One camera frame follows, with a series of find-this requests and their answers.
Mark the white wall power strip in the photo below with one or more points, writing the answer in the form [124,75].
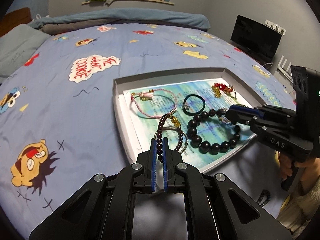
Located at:
[275,27]

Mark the wooden window shelf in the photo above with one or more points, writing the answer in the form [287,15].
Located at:
[111,1]

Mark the grey shallow cardboard tray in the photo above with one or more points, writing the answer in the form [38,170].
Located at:
[127,133]

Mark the grey blue pillow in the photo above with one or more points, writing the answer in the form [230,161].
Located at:
[17,47]

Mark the blue green printed paper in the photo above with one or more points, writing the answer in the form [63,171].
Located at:
[192,108]

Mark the thin silver bangle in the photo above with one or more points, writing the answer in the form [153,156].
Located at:
[185,142]

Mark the teal folded blanket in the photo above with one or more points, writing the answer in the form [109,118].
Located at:
[67,23]

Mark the black flat monitor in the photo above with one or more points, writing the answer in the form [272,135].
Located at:
[257,39]

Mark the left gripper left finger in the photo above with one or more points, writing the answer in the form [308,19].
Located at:
[146,181]

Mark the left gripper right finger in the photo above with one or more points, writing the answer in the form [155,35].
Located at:
[173,182]

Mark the white wifi router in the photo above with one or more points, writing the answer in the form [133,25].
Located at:
[285,68]

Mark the blue cartoon bed sheet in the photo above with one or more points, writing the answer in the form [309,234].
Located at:
[58,126]

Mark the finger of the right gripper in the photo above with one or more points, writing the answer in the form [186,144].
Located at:
[265,112]
[248,116]

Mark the wooden headboard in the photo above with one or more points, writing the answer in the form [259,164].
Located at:
[13,19]

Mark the red gold flower brooch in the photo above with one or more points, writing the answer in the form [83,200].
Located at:
[219,88]

